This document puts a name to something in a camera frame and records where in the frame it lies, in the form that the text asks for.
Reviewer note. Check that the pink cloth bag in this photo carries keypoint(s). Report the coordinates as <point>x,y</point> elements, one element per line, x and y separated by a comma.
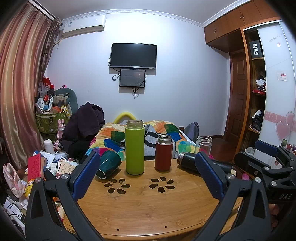
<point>12,180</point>

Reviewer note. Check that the black printed box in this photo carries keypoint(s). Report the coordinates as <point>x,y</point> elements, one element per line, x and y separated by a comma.
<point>256,47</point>

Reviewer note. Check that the striped pink curtain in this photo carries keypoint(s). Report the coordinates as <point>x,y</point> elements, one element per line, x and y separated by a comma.
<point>20,81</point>

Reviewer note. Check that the dark teal cup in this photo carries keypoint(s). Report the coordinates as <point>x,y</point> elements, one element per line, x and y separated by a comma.
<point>109,165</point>

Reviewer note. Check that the black wall television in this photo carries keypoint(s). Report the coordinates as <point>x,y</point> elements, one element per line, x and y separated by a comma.
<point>133,55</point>

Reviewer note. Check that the pile of wardrobe clothes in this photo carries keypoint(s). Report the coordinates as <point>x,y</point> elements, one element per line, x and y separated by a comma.
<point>260,85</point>

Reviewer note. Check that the small black monitor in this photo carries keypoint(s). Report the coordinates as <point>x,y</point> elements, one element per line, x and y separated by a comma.
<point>132,77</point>

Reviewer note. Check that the brown wooden door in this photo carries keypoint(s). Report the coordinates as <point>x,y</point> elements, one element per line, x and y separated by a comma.
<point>237,97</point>

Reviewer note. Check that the white sliding wardrobe door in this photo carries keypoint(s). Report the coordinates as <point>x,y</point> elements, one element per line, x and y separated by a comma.
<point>277,81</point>

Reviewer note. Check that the clear glass cup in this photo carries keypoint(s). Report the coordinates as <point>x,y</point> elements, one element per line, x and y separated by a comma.
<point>204,146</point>

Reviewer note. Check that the red book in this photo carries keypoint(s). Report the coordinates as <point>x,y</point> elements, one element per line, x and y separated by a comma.
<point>35,168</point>

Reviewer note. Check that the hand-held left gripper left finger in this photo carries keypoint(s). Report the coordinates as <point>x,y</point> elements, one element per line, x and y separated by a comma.
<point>86,176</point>

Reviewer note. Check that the round wooden table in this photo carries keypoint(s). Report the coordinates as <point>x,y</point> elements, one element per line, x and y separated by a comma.
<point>138,204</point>

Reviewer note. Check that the grey plush pillow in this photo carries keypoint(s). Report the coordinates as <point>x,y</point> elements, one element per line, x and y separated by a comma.
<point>70,97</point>

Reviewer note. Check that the red cup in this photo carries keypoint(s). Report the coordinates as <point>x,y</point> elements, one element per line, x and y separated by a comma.
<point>163,155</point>

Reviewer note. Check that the pink rabbit toy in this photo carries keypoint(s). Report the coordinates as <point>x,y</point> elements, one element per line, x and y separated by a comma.
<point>61,127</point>

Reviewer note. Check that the tall green cup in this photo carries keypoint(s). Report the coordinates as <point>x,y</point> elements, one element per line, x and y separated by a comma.
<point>134,150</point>

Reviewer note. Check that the colourful patchwork blanket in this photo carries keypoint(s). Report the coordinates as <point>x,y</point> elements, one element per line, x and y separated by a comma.
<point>111,136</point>

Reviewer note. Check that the yellow foam tube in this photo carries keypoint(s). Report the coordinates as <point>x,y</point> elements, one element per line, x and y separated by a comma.
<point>123,115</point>

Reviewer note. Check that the green storage basket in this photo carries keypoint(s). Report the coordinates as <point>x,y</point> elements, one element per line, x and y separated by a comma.
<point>47,122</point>

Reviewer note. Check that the red paper bag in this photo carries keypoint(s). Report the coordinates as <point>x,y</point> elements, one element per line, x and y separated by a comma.
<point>47,83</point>

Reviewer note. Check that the white bottle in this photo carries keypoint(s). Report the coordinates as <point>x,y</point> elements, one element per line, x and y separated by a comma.
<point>49,147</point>

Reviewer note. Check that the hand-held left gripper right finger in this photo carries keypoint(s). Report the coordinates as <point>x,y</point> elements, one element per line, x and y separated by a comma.
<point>209,179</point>

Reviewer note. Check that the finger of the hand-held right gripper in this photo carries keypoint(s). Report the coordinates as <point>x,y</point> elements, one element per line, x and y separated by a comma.
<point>244,162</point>
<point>266,148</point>

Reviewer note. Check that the wooden wardrobe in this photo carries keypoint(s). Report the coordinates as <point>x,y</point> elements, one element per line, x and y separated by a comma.
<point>231,30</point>

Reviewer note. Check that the white air conditioner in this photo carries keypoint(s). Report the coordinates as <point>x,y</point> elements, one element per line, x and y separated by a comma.
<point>82,25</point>

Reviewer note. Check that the grey blue backpack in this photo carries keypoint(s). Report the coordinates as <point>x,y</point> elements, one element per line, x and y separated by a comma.
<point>192,131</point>

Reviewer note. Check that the black and white clothes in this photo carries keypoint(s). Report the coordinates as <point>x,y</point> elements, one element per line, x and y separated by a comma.
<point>257,119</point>

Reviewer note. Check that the dark purple clothing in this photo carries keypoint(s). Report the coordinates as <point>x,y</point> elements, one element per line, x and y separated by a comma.
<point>83,122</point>

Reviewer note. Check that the beige booklet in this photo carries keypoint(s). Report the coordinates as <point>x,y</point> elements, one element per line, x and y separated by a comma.
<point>67,169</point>

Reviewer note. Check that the black cup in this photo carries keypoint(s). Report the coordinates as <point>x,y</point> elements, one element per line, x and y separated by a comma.
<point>187,161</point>

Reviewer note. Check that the pink slipper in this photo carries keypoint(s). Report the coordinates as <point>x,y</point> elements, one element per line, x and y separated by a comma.
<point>245,176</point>

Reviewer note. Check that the person's right hand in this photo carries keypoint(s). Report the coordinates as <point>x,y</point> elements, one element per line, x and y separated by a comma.
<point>275,212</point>

